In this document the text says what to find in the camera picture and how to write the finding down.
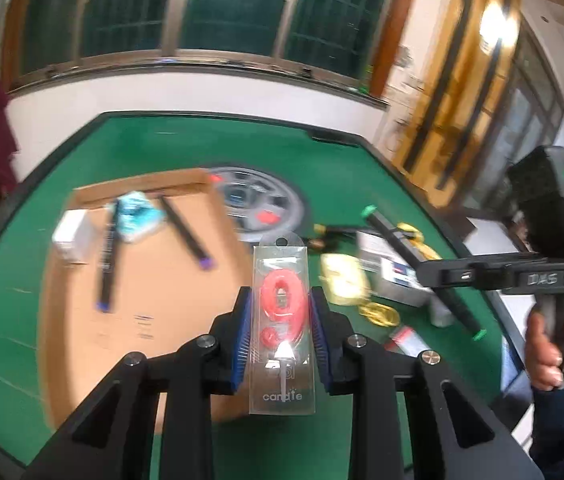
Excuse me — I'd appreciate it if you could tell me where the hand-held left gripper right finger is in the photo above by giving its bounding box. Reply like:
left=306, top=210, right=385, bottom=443
left=309, top=286, right=545, bottom=480

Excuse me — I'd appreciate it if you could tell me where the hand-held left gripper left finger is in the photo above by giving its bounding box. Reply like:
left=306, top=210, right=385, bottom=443
left=22, top=285, right=255, bottom=480

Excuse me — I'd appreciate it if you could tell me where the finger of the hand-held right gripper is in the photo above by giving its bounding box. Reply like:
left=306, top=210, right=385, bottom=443
left=414, top=256, right=505, bottom=292

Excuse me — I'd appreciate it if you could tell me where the yellow round tin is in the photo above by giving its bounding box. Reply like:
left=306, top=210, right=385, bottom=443
left=394, top=221, right=435, bottom=258

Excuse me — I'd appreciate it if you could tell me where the red number candle packet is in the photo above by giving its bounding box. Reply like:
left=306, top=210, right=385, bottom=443
left=248, top=232, right=317, bottom=417

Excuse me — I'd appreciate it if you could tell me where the red and grey box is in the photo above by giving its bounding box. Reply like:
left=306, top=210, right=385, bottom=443
left=384, top=325, right=433, bottom=361

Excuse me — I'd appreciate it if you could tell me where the cardboard box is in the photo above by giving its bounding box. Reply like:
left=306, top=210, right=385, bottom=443
left=37, top=167, right=258, bottom=426

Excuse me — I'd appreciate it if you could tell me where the black pen with purple tips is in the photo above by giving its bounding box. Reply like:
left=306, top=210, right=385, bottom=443
left=159, top=195, right=213, bottom=271

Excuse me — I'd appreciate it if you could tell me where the person's right hand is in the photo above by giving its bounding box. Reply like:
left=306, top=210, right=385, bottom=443
left=524, top=297, right=564, bottom=393

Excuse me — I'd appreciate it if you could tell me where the white and blue box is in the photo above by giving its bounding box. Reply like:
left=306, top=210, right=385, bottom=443
left=372, top=255, right=435, bottom=308

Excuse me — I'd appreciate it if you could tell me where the yellow snack packet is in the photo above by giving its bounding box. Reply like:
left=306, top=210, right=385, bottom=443
left=321, top=252, right=370, bottom=307

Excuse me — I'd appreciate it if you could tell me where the black rod with green ends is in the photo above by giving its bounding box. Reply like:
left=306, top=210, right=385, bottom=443
left=362, top=205, right=485, bottom=343

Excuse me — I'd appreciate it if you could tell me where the glass door cabinet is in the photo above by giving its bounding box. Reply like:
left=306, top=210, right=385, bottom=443
left=462, top=25, right=564, bottom=211

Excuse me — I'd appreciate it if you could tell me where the black and gold stick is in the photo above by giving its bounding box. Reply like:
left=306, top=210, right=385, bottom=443
left=312, top=222, right=363, bottom=253

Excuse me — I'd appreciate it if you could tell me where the gold wooden door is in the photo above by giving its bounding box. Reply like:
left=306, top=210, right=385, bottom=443
left=392, top=0, right=528, bottom=196

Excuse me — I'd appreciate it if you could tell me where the grey weight plate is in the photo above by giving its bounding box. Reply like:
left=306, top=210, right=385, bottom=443
left=207, top=162, right=313, bottom=248

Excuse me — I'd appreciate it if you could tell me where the black pen with blue tip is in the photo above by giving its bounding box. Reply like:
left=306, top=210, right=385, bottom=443
left=94, top=200, right=125, bottom=313

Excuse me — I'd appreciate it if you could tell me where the teal packet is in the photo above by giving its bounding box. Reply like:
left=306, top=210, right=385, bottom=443
left=114, top=191, right=165, bottom=243

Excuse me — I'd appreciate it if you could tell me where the barred window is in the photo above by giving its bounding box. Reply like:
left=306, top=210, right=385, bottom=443
left=7, top=0, right=413, bottom=91

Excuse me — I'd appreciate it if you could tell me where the yellow cable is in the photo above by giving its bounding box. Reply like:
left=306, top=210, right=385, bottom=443
left=359, top=300, right=400, bottom=328

